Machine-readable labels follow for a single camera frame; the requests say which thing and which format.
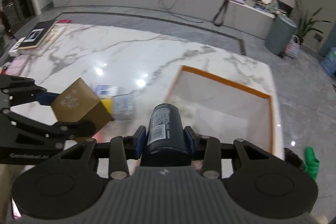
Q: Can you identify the dark blue cylindrical bottle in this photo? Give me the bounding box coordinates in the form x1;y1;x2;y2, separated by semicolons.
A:
142;103;191;166

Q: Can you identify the white blue-print cream tube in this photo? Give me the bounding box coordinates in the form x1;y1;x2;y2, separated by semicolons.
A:
112;94;134;121

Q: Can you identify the gold cardboard box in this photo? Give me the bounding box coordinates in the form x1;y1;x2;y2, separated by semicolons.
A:
51;78;112;138

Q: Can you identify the yellow tape measure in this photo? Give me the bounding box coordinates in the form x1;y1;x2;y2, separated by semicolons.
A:
101;98;113;120

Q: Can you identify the light blue patterned box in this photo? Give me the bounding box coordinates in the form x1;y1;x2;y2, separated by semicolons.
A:
89;85;118;98

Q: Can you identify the orange rimmed white box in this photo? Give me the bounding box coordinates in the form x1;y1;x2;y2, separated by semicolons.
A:
165;65;276;154

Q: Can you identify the black framed book stack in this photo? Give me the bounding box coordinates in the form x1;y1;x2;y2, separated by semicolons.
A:
18;19;56;51

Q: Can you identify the green rubber slipper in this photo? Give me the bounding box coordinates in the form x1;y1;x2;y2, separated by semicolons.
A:
304;147;320;180

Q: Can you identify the pastel woven basket bag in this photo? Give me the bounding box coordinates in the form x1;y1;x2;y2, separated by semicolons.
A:
285;35;300;59

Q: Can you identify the grey round trash bin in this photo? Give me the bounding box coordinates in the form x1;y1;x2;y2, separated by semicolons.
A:
265;14;298;56

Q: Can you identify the blue water jug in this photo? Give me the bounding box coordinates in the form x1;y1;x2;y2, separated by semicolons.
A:
321;47;336;76

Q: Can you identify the potted green floor plant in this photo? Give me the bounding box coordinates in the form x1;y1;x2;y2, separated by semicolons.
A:
294;0;332;46

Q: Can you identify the black floor cable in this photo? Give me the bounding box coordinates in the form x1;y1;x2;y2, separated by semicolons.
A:
157;0;205;23

